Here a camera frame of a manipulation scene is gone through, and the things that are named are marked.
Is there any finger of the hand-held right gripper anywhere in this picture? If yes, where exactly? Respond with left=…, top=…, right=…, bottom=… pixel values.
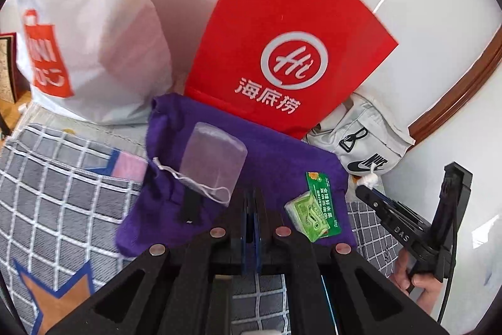
left=355, top=185, right=417, bottom=254
left=371, top=190, right=433, bottom=242

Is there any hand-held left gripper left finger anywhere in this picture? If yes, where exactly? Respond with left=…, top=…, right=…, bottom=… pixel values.
left=37, top=189, right=255, bottom=335

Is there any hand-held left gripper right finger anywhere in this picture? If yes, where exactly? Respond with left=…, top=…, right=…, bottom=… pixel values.
left=254, top=188, right=451, bottom=335

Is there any light green tissue packet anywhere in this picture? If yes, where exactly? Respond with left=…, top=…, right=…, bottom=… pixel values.
left=285, top=192, right=334, bottom=242

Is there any white tissue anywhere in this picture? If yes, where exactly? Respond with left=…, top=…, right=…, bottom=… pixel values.
left=359, top=172, right=382, bottom=188

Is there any purple fabric tray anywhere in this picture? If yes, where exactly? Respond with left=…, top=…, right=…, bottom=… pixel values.
left=114, top=94, right=354, bottom=261

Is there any green wet wipes packet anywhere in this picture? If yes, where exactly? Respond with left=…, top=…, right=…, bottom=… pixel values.
left=306, top=171, right=342, bottom=237

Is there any clear plastic container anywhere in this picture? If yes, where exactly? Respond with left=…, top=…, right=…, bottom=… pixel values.
left=151, top=121, right=248, bottom=207

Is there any person's right hand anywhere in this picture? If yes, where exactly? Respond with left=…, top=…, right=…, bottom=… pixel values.
left=389, top=253, right=445, bottom=311

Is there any grey waist bag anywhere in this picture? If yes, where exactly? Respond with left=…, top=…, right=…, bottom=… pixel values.
left=304, top=92, right=416, bottom=175

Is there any grey checked star blanket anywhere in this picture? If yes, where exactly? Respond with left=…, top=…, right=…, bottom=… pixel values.
left=0, top=123, right=401, bottom=335

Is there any red paper bag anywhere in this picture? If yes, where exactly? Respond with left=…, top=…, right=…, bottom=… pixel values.
left=184, top=0, right=400, bottom=139

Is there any white plastic shopping bag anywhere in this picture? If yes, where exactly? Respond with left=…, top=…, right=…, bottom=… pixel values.
left=16, top=0, right=185, bottom=126

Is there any framed picture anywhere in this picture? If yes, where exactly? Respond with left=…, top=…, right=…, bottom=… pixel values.
left=0, top=32, right=20, bottom=104

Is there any black cable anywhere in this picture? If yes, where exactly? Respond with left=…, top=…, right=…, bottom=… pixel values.
left=439, top=213, right=459, bottom=322

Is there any brown wooden door frame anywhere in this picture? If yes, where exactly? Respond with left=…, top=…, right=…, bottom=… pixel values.
left=408, top=29, right=502, bottom=141

